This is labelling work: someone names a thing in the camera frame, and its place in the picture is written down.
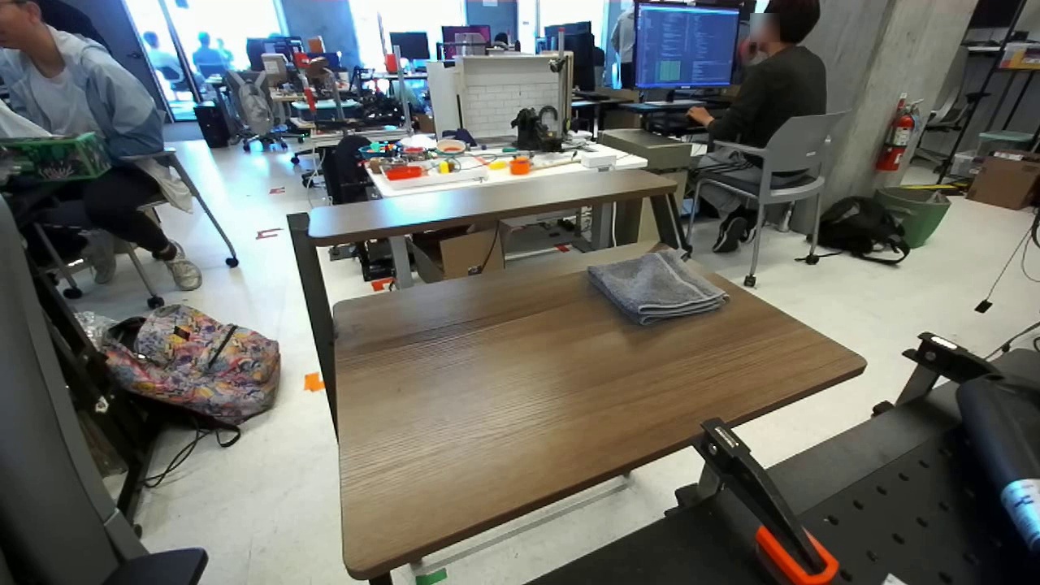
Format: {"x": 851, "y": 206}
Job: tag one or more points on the red fire extinguisher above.
{"x": 893, "y": 135}

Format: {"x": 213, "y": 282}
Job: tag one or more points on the dark grey office chair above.
{"x": 43, "y": 465}

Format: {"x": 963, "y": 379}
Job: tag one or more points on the black metal clamp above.
{"x": 941, "y": 362}

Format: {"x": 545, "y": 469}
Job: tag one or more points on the black shelf rack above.
{"x": 993, "y": 76}

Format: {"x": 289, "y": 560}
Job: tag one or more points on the white tray with colourful toys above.
{"x": 476, "y": 163}

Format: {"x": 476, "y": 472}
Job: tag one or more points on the computer monitor with blue screen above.
{"x": 687, "y": 48}

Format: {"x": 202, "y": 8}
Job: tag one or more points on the brown cardboard box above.
{"x": 1004, "y": 180}

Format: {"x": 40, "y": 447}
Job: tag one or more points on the black cylinder with blue label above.
{"x": 1008, "y": 450}

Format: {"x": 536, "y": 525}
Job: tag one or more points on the grey-blue towel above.
{"x": 655, "y": 287}

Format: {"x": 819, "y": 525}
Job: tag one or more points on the white hard case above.
{"x": 512, "y": 96}

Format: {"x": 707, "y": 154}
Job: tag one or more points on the cardboard box under desk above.
{"x": 458, "y": 254}

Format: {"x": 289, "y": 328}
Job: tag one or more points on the colourful patterned backpack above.
{"x": 189, "y": 362}

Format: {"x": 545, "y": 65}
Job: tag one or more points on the orange floor tape marker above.
{"x": 314, "y": 381}

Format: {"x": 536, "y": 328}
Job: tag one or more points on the green bin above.
{"x": 922, "y": 213}

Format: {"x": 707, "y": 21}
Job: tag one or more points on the seated person in dark sweater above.
{"x": 772, "y": 97}

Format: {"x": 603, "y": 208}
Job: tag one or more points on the seated person in light-blue jacket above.
{"x": 76, "y": 102}

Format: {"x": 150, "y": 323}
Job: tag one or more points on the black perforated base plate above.
{"x": 899, "y": 507}

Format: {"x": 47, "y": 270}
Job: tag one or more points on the black device on desk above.
{"x": 536, "y": 130}

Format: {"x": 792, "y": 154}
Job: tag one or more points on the small black bag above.
{"x": 350, "y": 169}

